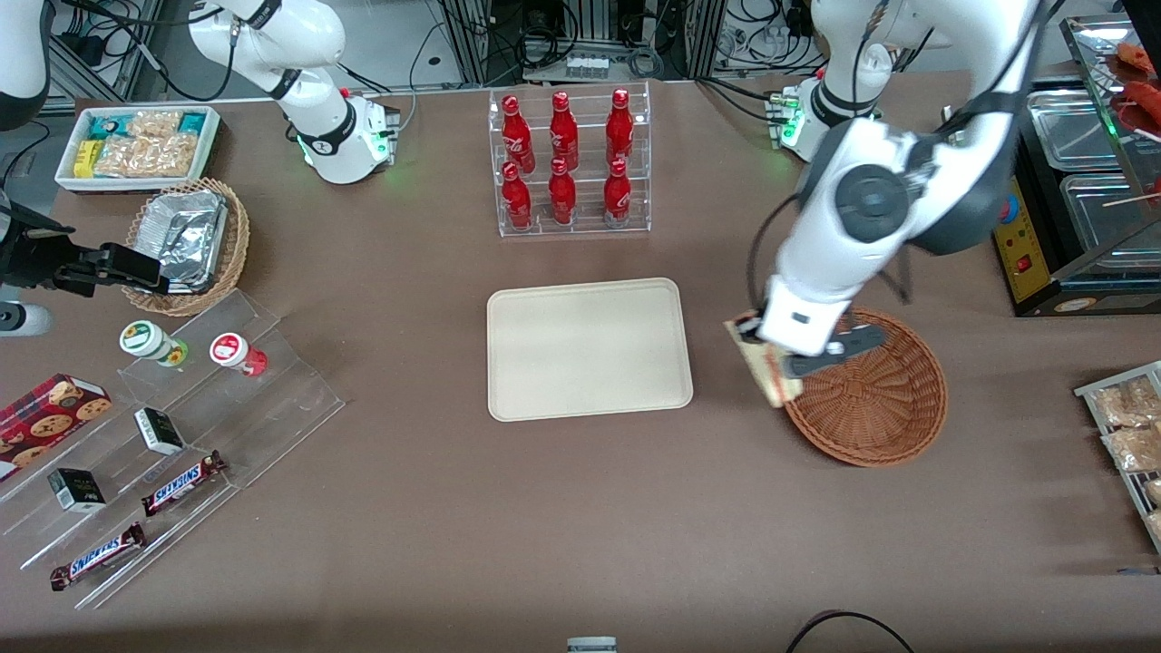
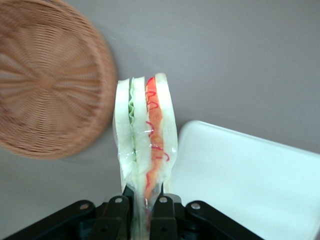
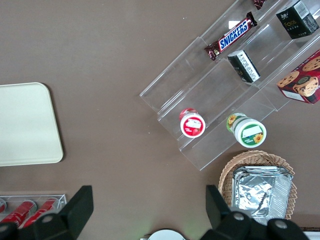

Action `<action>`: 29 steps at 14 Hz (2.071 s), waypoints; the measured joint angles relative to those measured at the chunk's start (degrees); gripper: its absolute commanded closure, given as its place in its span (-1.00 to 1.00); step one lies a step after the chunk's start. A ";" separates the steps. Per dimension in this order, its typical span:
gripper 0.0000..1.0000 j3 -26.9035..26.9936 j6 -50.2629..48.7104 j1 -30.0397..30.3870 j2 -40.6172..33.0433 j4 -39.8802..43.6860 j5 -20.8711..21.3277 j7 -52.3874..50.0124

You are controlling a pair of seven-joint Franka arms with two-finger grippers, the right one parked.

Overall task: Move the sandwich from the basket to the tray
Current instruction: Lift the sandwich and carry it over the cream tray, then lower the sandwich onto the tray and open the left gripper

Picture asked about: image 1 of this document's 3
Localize clear acrylic stepped stand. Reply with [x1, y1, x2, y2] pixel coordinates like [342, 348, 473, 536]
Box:
[0, 288, 346, 610]

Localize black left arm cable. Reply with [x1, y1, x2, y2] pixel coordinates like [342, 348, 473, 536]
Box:
[746, 192, 804, 314]

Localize red cookie box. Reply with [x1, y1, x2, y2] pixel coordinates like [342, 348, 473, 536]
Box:
[0, 373, 113, 482]

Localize small black box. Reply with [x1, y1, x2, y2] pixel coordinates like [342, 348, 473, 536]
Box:
[47, 468, 107, 514]
[134, 407, 186, 456]

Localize red sausage skewers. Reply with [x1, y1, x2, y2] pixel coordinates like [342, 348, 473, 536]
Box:
[1111, 41, 1161, 137]

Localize steel food pan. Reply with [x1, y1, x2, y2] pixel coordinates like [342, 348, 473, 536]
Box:
[1027, 89, 1130, 173]
[1059, 172, 1161, 257]

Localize large clear nut bag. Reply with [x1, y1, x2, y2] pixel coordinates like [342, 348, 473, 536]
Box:
[93, 134, 200, 179]

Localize small clear nut bag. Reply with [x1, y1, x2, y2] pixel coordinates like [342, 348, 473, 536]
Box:
[127, 110, 185, 140]

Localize light wicker basket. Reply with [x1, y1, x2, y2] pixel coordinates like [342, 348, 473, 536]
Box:
[122, 178, 250, 317]

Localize aluminium foil container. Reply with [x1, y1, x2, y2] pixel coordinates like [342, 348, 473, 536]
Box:
[136, 189, 229, 293]

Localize brown round wicker basket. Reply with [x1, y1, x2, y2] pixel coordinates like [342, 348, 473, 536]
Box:
[777, 307, 949, 468]

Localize brown Snickers bar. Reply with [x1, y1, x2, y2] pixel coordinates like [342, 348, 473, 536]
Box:
[50, 522, 147, 592]
[141, 451, 228, 518]

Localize clear acrylic bottle rack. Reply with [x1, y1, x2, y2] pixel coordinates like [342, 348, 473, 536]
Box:
[488, 82, 652, 239]

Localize red lid cup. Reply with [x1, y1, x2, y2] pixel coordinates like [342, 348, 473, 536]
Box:
[210, 333, 268, 377]

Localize clear bag of pastry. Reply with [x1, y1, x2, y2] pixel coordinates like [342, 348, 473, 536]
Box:
[1093, 376, 1161, 429]
[1102, 424, 1161, 473]

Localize green lid cup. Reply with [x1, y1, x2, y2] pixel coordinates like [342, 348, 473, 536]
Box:
[119, 320, 190, 367]

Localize beige plastic tray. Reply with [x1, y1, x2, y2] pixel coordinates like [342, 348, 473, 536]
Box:
[487, 278, 694, 423]

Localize white rectangular snack bin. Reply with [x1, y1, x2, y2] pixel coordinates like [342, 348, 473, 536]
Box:
[54, 105, 221, 193]

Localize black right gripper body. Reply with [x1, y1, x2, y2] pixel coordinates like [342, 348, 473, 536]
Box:
[0, 207, 75, 293]

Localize black cable loop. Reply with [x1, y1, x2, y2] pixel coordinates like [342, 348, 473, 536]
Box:
[785, 610, 917, 653]

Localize grey wire rack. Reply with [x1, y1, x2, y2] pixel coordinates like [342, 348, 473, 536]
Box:
[1074, 361, 1161, 554]

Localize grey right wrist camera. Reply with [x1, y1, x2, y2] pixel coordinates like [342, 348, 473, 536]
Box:
[0, 304, 53, 337]

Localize triangular sandwich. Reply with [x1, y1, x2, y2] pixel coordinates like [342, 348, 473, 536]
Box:
[725, 313, 805, 409]

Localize black food warmer cabinet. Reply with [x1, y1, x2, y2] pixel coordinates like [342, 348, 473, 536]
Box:
[993, 14, 1161, 318]

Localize red cola bottle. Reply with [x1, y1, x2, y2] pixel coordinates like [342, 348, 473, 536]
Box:
[606, 88, 635, 169]
[604, 159, 632, 228]
[501, 94, 536, 173]
[502, 161, 533, 231]
[550, 91, 580, 171]
[549, 158, 577, 226]

